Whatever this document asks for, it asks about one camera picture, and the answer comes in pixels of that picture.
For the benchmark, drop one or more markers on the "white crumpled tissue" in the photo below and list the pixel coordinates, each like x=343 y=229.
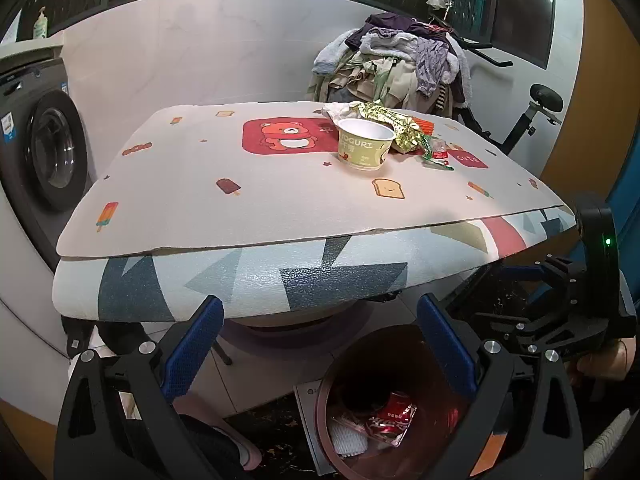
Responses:
x=336 y=109

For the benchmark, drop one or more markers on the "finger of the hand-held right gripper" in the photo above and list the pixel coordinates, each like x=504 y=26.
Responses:
x=500 y=320
x=525 y=273

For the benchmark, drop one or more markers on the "pile of clothes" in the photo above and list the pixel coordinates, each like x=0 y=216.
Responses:
x=390 y=65

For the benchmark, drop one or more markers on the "person's dark trouser leg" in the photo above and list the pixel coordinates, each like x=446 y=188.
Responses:
x=190 y=455

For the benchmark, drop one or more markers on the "black exercise bike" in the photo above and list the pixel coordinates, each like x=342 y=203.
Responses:
x=525 y=120

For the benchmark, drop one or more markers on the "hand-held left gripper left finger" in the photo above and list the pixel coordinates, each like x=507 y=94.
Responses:
x=197 y=345

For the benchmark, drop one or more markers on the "gold foil wrapper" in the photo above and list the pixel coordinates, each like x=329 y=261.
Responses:
x=400 y=122

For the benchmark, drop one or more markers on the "pink slipper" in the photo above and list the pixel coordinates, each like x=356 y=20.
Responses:
x=240 y=447

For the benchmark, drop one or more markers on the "printed cartoon table mat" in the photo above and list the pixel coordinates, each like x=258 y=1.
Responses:
x=200 y=170

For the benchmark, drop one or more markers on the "green candy wrapper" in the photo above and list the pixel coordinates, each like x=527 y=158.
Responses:
x=431 y=155

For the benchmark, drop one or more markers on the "purple round table base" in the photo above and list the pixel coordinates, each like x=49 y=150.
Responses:
x=300 y=327

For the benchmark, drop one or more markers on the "grey flat board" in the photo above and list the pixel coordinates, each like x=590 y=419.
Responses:
x=307 y=410

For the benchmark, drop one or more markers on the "white foam fruit net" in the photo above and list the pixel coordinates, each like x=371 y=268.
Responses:
x=347 y=437

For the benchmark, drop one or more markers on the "white hanging rag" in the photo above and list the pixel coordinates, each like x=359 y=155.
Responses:
x=440 y=0

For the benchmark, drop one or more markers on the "person's right hand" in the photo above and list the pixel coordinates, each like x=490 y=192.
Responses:
x=612 y=360

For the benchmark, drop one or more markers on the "white yogurt cup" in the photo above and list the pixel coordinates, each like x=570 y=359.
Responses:
x=365 y=147

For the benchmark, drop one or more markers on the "person's right forearm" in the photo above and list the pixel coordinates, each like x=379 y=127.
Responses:
x=607 y=440

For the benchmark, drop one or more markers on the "orange foam fruit net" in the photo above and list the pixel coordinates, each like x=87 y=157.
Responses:
x=425 y=126

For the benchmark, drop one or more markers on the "pump soap bottle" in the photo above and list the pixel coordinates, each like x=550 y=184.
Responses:
x=40 y=25

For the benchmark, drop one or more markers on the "grey front-load washing machine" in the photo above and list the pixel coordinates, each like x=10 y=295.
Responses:
x=50 y=160

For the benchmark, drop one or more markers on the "brown round trash bin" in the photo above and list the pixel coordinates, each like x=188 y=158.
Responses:
x=390 y=360

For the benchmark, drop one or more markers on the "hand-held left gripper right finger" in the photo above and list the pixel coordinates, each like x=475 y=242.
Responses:
x=445 y=345

